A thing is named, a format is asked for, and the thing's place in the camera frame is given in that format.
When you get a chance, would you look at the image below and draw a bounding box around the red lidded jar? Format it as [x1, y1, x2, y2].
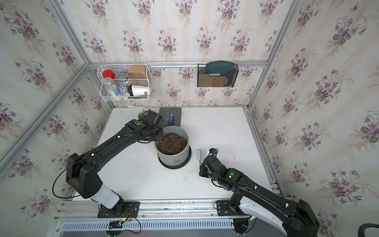
[102, 70, 115, 80]

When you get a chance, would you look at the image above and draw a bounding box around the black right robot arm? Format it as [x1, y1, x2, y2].
[199, 154, 320, 237]

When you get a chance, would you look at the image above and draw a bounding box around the black mesh wall organizer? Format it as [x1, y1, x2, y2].
[197, 63, 239, 87]

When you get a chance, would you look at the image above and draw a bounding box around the blue black utility knife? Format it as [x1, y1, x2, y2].
[168, 114, 175, 126]

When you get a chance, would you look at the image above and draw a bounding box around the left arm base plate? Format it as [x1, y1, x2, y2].
[97, 201, 141, 219]

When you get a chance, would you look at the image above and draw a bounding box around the dark green pot saucer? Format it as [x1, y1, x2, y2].
[157, 146, 191, 169]

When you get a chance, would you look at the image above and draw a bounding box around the white black cup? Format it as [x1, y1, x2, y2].
[127, 85, 151, 97]

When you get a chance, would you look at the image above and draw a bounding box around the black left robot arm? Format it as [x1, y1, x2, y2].
[65, 111, 163, 212]

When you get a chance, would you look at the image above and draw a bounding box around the white wire wall basket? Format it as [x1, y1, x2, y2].
[97, 64, 153, 101]

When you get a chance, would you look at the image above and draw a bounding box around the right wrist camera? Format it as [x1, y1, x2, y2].
[208, 148, 219, 157]

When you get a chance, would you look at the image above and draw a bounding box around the teal plate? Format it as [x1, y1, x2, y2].
[206, 61, 235, 86]

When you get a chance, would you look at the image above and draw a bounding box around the dark grey mat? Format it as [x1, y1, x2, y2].
[159, 107, 182, 128]

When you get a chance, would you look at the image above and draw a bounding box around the small circuit board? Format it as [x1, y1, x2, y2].
[108, 221, 124, 229]

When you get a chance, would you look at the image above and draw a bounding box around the round cork coaster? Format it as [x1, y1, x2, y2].
[213, 76, 229, 87]

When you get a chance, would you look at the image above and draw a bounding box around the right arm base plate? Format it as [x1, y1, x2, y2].
[214, 200, 243, 216]

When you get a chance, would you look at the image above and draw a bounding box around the green pen holder cup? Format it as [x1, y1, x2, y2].
[138, 109, 149, 119]

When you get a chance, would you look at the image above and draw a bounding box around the white ceramic pot with soil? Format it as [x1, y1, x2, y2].
[154, 126, 190, 155]

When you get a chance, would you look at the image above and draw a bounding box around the clear plastic bottle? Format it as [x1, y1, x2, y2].
[103, 77, 120, 97]

